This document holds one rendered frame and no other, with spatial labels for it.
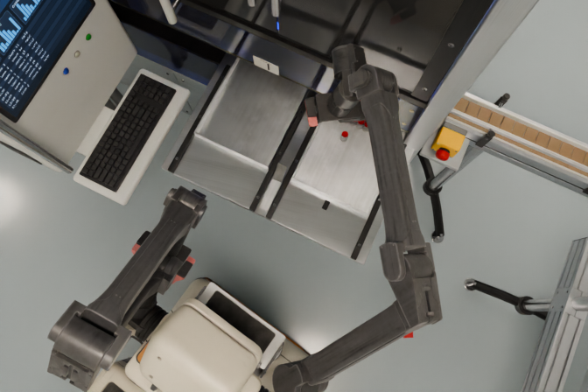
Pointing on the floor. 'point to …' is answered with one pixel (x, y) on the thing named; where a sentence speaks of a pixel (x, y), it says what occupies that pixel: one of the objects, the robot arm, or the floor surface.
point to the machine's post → (490, 37)
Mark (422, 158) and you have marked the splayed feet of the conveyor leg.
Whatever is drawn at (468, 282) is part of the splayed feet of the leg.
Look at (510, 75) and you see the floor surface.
